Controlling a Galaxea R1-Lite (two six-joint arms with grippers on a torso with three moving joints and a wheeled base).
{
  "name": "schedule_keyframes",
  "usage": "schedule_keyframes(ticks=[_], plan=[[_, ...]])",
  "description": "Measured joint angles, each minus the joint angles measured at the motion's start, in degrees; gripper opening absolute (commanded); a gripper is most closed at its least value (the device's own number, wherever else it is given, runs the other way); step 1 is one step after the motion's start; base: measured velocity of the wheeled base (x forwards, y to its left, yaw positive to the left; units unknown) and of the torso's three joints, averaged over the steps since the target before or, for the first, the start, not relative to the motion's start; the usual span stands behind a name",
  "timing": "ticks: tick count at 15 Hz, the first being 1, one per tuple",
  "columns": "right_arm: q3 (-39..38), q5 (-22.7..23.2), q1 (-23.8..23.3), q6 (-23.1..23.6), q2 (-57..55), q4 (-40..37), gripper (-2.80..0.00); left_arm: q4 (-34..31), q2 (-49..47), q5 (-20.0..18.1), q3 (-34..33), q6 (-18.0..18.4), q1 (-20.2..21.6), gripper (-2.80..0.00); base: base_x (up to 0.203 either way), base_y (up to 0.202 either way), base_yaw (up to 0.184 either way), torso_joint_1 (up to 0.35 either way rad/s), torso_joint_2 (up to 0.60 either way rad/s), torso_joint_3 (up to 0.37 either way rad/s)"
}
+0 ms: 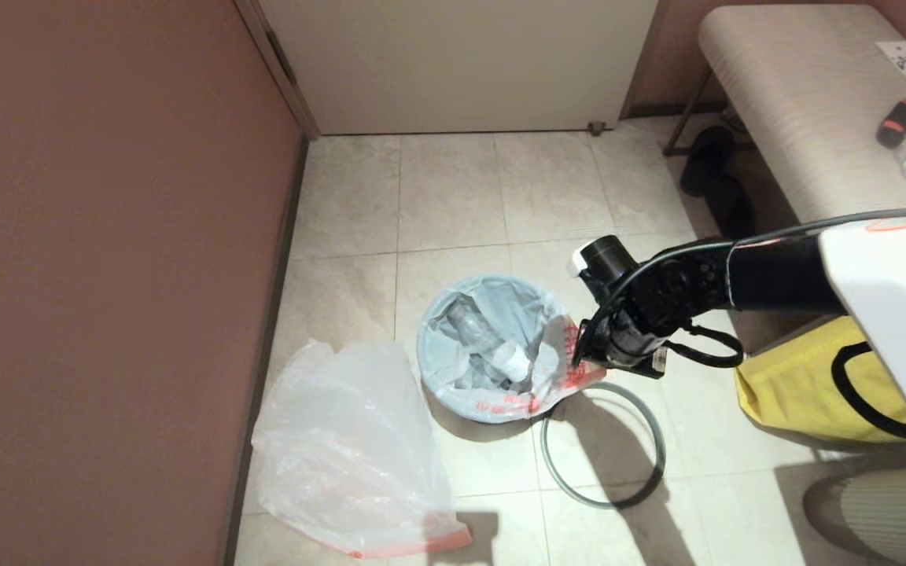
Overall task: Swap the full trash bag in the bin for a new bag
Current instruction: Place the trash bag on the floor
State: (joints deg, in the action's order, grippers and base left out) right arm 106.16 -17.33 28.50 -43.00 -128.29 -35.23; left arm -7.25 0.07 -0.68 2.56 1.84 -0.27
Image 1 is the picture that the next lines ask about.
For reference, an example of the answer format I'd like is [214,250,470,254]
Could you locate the clear plastic bottle white label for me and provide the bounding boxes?
[449,303,532,384]

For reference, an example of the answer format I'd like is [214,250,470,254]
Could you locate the yellow fabric bag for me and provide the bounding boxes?
[734,314,906,443]

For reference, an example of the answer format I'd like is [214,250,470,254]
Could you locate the spare white red plastic bag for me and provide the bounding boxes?
[416,274,607,425]

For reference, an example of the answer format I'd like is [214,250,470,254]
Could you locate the white and red plastic bag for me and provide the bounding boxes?
[252,339,473,562]

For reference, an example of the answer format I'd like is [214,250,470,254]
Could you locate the brown door frame post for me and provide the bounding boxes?
[233,0,321,141]
[618,0,668,119]

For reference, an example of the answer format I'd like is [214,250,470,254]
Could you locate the black elbow cable loop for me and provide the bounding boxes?
[830,340,906,442]

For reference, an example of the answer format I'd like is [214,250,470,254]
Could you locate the grey bin rim ring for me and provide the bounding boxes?
[540,381,668,510]

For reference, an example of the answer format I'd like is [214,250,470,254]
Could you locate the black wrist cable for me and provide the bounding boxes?
[579,206,906,370]

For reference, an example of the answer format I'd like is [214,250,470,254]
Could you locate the light wood bench metal legs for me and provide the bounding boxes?
[661,4,906,227]

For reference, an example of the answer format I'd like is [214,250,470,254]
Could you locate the pale door panel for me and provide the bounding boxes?
[256,0,658,135]

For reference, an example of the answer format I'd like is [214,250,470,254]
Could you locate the black and red marker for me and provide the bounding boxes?
[875,98,906,150]

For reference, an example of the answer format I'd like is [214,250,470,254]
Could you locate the grey ribbed round stool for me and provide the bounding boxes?
[803,464,906,566]

